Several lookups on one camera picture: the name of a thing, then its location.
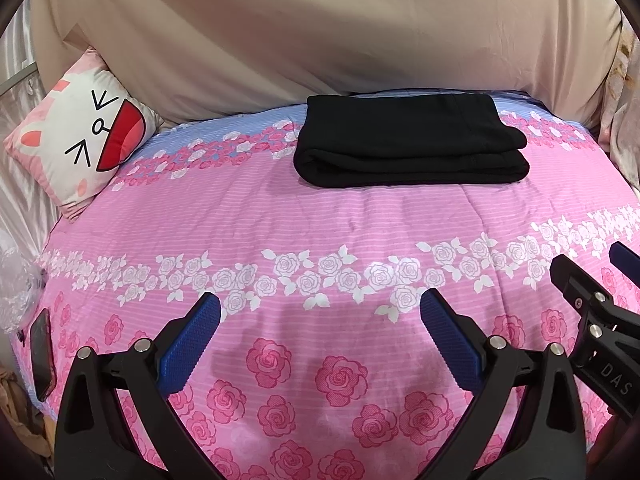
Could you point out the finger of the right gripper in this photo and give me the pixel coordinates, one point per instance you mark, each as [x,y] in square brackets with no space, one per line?
[623,258]

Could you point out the beige bed headboard cover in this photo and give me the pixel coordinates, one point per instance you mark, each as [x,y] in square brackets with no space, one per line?
[200,59]

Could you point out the floral pink blanket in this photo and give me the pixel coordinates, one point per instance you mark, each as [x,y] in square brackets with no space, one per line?
[620,121]

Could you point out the white satin curtain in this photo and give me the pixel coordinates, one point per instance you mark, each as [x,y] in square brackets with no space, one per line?
[27,212]

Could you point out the tan cloth on floor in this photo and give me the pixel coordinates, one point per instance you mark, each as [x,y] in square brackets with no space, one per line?
[15,405]

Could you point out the black smartphone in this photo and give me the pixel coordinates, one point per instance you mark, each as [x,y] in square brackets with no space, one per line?
[41,352]

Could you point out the clear plastic bag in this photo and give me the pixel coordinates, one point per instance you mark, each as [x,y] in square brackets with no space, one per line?
[21,287]

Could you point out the white cat face pillow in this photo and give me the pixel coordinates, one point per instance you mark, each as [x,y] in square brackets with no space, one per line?
[89,126]

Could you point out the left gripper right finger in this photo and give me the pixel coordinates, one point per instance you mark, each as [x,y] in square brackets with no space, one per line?
[547,438]

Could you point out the person's right hand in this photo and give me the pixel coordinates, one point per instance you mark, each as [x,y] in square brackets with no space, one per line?
[615,454]

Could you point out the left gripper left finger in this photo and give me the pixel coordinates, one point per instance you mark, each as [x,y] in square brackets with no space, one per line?
[93,439]

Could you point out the pink rose bedsheet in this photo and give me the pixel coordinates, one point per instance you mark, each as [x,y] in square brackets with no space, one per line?
[321,367]

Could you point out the black pants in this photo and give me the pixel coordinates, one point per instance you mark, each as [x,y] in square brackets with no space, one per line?
[451,138]

